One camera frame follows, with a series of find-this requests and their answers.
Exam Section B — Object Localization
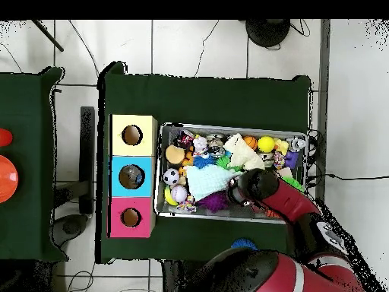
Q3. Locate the black round stand base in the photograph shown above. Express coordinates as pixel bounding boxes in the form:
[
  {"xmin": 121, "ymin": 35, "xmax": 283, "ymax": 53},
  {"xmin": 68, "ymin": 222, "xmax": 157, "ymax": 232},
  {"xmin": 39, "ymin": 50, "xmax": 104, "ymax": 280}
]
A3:
[{"xmin": 245, "ymin": 19, "xmax": 292, "ymax": 49}]

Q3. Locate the black upright panel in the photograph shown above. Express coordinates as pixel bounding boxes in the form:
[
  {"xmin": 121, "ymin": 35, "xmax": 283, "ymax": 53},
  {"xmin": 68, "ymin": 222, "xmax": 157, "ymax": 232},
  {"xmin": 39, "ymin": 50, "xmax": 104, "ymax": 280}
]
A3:
[{"xmin": 79, "ymin": 106, "xmax": 96, "ymax": 215}]

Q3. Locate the yellow smiley ball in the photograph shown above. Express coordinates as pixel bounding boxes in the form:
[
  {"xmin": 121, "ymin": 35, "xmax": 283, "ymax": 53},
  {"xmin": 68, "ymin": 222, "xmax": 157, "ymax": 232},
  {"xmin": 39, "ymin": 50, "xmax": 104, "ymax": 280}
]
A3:
[{"xmin": 257, "ymin": 136, "xmax": 276, "ymax": 154}]

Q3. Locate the plain blue spiky ball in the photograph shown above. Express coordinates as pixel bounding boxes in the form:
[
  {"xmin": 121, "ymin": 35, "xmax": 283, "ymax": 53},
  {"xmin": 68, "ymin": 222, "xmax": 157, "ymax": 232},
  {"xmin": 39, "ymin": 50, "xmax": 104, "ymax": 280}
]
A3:
[{"xmin": 230, "ymin": 238, "xmax": 259, "ymax": 251}]

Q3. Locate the white baseball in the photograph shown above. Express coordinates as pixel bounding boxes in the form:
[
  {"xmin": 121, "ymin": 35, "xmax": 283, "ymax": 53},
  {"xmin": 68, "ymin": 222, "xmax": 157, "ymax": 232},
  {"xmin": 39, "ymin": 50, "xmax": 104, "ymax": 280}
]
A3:
[{"xmin": 170, "ymin": 185, "xmax": 189, "ymax": 205}]

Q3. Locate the yellow toy banana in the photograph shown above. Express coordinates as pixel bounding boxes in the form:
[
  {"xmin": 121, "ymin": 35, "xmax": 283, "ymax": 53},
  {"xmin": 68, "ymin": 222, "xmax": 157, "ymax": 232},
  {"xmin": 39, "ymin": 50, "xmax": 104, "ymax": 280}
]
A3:
[{"xmin": 163, "ymin": 186, "xmax": 179, "ymax": 208}]

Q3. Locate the small orange basketball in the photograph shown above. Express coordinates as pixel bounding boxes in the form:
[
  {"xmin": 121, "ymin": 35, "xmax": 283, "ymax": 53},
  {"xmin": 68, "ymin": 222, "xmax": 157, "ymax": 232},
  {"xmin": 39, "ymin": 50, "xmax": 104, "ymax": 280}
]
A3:
[{"xmin": 242, "ymin": 135, "xmax": 259, "ymax": 151}]

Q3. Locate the small soccer ball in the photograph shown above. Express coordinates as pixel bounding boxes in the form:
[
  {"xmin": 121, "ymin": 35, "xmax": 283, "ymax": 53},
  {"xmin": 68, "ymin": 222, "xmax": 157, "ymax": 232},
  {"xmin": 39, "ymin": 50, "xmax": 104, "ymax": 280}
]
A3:
[{"xmin": 162, "ymin": 168, "xmax": 182, "ymax": 187}]

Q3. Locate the purple spiky toy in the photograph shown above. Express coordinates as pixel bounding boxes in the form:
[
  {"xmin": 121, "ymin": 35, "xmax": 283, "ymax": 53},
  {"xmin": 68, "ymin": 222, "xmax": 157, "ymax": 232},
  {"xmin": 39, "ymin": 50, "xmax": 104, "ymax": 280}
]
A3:
[{"xmin": 198, "ymin": 192, "xmax": 231, "ymax": 214}]

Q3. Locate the dark green side table cloth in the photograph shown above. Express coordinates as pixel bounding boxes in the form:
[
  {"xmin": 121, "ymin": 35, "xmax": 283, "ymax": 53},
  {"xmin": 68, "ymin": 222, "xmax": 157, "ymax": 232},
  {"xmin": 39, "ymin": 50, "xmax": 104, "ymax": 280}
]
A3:
[{"xmin": 0, "ymin": 66, "xmax": 67, "ymax": 264}]

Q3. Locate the small red object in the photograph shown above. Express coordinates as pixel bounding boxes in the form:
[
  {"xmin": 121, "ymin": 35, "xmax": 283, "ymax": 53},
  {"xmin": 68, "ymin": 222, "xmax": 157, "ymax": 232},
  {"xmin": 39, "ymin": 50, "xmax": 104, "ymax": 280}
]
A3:
[{"xmin": 0, "ymin": 127, "xmax": 13, "ymax": 148}]

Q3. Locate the orange disc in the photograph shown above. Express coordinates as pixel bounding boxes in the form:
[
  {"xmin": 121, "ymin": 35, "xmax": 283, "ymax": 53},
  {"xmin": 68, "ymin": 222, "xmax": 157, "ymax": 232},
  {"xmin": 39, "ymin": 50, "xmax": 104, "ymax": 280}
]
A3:
[{"xmin": 0, "ymin": 154, "xmax": 19, "ymax": 205}]

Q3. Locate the cream yellow knitted cloth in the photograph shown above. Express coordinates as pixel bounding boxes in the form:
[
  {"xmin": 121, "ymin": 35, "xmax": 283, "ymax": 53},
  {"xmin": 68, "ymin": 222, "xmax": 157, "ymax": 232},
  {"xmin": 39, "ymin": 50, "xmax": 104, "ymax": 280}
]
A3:
[{"xmin": 223, "ymin": 133, "xmax": 266, "ymax": 172}]

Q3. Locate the pale blue waffle cloth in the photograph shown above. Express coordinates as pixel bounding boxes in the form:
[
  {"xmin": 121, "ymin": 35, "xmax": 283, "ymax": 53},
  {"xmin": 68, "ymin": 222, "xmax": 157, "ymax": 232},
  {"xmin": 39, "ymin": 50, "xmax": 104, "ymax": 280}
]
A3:
[{"xmin": 185, "ymin": 163, "xmax": 242, "ymax": 202}]

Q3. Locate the wooden box with three holes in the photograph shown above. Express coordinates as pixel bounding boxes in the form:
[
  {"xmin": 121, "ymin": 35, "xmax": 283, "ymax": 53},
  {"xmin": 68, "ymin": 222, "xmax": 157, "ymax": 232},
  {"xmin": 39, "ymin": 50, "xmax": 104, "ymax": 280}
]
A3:
[{"xmin": 109, "ymin": 114, "xmax": 158, "ymax": 238}]

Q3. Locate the grey round floor base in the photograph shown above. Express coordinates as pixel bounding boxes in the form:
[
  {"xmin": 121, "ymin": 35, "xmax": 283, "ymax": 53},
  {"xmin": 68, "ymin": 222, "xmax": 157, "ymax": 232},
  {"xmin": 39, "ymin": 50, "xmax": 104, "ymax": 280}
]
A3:
[{"xmin": 51, "ymin": 212, "xmax": 90, "ymax": 246}]

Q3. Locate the shallow clear mesh bin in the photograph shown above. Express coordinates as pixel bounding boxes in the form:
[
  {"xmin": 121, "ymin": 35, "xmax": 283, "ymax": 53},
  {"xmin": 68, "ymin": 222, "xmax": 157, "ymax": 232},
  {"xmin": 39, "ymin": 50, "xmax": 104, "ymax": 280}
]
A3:
[{"xmin": 157, "ymin": 124, "xmax": 308, "ymax": 225}]

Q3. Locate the small yellow rubber duck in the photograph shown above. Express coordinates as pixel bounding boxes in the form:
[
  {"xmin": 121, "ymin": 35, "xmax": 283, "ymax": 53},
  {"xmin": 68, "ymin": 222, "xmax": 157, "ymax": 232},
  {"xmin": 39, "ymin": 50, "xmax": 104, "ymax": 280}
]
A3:
[{"xmin": 273, "ymin": 138, "xmax": 290, "ymax": 157}]

